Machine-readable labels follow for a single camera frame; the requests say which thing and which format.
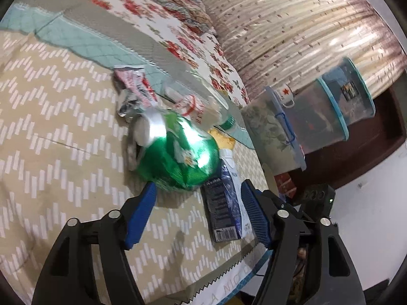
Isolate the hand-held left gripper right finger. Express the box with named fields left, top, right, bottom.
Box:
left=241, top=180, right=366, bottom=305

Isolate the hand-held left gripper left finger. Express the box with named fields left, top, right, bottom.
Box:
left=32, top=181, right=158, bottom=305

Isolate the blue white milk carton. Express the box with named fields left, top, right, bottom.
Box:
left=201, top=148, right=248, bottom=243

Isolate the crushed green soda can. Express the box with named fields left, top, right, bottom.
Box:
left=127, top=108, right=221, bottom=193

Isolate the yellow snack wrapper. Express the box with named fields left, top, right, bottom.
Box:
left=208, top=129, right=236, bottom=153

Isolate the clear plastic bottle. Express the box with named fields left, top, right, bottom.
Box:
left=164, top=81, right=237, bottom=132

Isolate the pink white snack wrapper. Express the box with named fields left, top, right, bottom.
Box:
left=113, top=65, right=158, bottom=118

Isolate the red cardboard box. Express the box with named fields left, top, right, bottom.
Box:
left=274, top=173, right=298, bottom=202

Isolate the dark wooden cabinet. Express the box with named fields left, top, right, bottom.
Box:
left=286, top=81, right=407, bottom=194

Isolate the clear storage box teal lid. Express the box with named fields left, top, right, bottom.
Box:
left=280, top=77, right=350, bottom=155

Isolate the clear storage box dark label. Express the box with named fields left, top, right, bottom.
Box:
left=321, top=57, right=376, bottom=128

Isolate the white enamel mug red star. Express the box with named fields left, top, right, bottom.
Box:
left=277, top=83, right=296, bottom=107

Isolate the floral bed sheet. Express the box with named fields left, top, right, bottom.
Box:
left=75, top=0, right=250, bottom=109

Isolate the beige leaf print curtain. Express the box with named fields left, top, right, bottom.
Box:
left=200, top=0, right=407, bottom=102

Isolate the clear storage box blue handle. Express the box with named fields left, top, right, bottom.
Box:
left=241, top=86, right=307, bottom=176

